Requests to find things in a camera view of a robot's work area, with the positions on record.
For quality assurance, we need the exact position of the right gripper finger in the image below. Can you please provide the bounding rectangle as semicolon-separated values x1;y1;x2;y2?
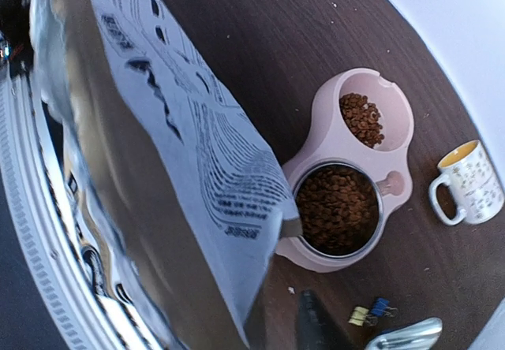
295;290;351;350

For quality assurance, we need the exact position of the gold binder clip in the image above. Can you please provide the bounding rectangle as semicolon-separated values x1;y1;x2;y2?
348;306;378;326

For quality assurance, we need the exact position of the blue binder clip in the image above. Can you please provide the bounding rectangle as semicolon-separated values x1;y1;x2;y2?
370;297;398;317

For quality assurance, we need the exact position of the metal food scoop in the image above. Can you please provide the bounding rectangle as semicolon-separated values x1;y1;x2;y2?
365;317;443;350

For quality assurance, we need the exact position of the pink double pet bowl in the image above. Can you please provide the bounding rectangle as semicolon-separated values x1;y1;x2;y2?
275;68;414;273

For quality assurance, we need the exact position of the dog food bag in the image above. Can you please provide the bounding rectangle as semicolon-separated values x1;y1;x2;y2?
31;0;301;349

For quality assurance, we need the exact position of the white patterned mug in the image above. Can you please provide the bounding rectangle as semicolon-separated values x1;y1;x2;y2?
428;140;504;226

